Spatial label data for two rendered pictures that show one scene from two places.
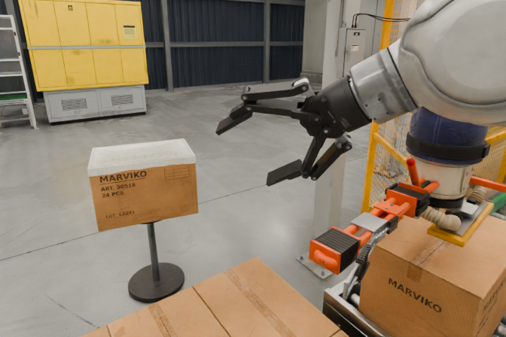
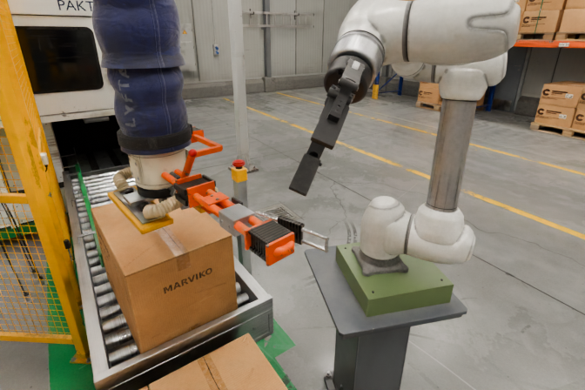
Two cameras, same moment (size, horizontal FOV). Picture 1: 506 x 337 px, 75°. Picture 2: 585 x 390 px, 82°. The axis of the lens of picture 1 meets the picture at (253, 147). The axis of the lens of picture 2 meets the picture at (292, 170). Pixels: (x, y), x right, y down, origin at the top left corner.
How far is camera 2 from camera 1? 0.71 m
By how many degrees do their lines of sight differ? 82
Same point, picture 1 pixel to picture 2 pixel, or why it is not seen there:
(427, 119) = (153, 114)
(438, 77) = (512, 39)
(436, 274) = (199, 246)
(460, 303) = (221, 252)
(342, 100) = (368, 75)
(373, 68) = (373, 46)
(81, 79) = not seen: outside the picture
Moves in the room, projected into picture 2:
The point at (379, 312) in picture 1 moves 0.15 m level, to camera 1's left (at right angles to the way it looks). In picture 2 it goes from (164, 328) to (149, 365)
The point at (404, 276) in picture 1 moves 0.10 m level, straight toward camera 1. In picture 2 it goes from (176, 272) to (196, 282)
